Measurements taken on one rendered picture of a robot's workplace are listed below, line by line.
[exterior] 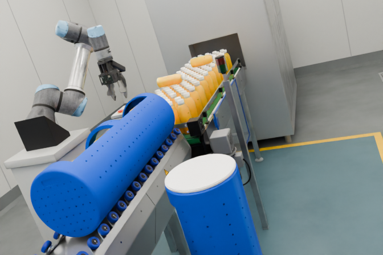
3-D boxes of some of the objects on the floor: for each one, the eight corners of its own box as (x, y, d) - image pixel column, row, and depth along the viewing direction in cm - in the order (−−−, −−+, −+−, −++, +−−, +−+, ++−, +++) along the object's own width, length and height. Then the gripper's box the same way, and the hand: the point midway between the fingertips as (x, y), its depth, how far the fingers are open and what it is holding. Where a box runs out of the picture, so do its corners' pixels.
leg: (187, 280, 246) (157, 194, 229) (190, 274, 252) (160, 189, 234) (195, 280, 244) (166, 193, 227) (198, 273, 250) (169, 188, 232)
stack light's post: (263, 229, 273) (222, 82, 243) (263, 226, 276) (223, 80, 246) (268, 229, 272) (228, 81, 241) (268, 225, 275) (229, 79, 245)
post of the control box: (170, 252, 279) (125, 125, 251) (172, 248, 282) (127, 123, 255) (175, 251, 277) (130, 124, 250) (177, 248, 281) (133, 122, 253)
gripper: (88, 64, 182) (104, 106, 188) (111, 57, 178) (126, 101, 183) (97, 60, 190) (111, 100, 195) (119, 54, 185) (133, 95, 191)
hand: (120, 96), depth 192 cm, fingers open, 5 cm apart
